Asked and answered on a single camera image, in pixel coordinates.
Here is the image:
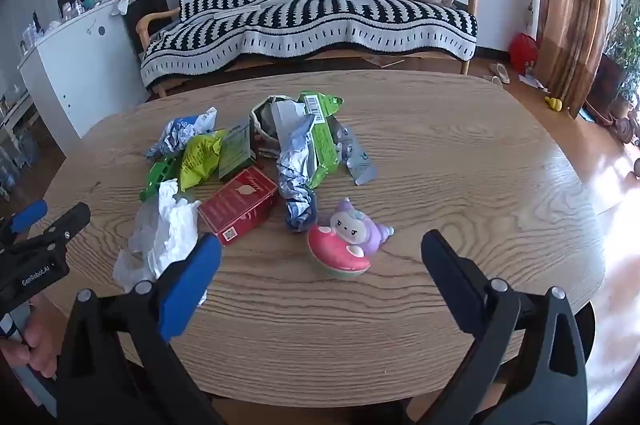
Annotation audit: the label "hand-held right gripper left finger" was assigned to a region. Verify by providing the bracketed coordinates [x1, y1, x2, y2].
[55, 232, 226, 425]

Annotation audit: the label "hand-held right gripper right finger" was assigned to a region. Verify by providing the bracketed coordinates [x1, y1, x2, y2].
[420, 229, 588, 425]

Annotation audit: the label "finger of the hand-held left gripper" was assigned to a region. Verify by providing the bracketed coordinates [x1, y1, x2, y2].
[0, 200, 48, 246]
[0, 202, 92, 278]

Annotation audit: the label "blue white wrapper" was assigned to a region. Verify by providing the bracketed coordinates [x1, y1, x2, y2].
[146, 107, 219, 159]

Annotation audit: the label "green and white carton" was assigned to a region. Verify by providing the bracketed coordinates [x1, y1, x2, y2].
[270, 91, 346, 191]

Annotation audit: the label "person's left hand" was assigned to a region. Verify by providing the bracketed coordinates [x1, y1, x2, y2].
[0, 295, 58, 381]

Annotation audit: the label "crumpled white plastic bag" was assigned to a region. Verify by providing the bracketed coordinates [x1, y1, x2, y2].
[112, 192, 209, 307]

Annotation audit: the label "red cardboard box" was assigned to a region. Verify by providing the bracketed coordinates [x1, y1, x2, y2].
[197, 165, 280, 247]

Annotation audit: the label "purple figure mushroom toy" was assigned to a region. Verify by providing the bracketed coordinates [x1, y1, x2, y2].
[306, 198, 396, 280]

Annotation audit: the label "green strip packet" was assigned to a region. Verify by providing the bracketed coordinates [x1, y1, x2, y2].
[140, 155, 183, 203]

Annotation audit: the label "yellow-green snack wrapper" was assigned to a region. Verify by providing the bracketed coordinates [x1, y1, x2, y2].
[178, 130, 228, 192]

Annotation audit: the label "silver blister pack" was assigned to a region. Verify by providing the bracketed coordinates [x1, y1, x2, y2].
[332, 118, 379, 186]

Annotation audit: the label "green cardboard box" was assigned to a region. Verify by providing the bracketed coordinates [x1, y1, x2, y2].
[218, 118, 259, 182]

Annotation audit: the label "white cabinet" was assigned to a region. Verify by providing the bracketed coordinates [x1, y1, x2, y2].
[17, 0, 151, 156]

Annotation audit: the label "long crumpled silver wrapper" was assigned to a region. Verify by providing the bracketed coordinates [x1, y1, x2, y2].
[275, 112, 319, 234]

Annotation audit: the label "pair of beige slippers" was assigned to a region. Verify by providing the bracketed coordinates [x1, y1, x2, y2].
[482, 62, 512, 85]

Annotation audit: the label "clutter of small bottles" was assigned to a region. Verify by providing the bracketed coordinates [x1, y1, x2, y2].
[20, 0, 151, 51]

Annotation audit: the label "black side table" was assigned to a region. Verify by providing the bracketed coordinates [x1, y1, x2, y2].
[122, 0, 172, 62]

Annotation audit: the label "wooden sofa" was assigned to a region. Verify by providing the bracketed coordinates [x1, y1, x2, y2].
[136, 0, 479, 98]

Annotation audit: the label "red bag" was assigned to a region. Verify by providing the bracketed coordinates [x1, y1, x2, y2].
[509, 32, 540, 76]

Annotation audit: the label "striped blanket sofa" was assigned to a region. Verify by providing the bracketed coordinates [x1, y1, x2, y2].
[140, 0, 478, 88]

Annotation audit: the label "potted green plants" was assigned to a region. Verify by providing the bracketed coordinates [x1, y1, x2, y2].
[602, 0, 640, 116]

